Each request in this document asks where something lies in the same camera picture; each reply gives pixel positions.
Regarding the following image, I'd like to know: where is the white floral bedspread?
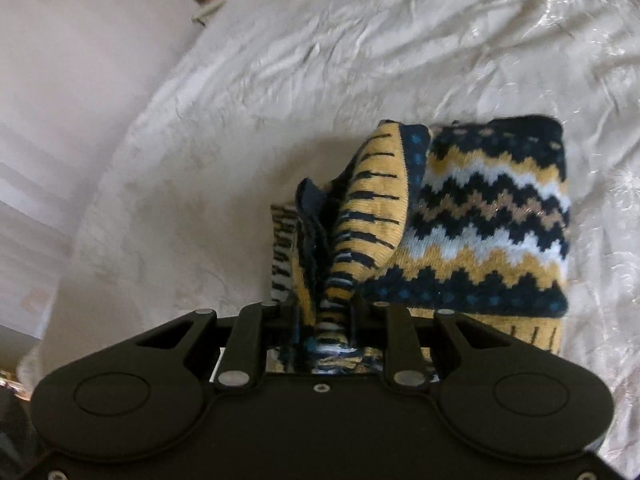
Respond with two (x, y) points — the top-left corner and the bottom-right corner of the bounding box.
(17, 0), (639, 477)

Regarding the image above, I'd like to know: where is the cream left nightstand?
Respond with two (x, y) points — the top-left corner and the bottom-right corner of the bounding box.
(191, 0), (228, 26)

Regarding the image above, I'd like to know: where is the black yellow white patterned sweater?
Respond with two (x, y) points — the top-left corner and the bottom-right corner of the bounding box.
(271, 115), (570, 374)

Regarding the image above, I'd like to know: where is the white sheer curtain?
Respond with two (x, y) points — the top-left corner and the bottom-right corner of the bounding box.
(1, 0), (196, 337)

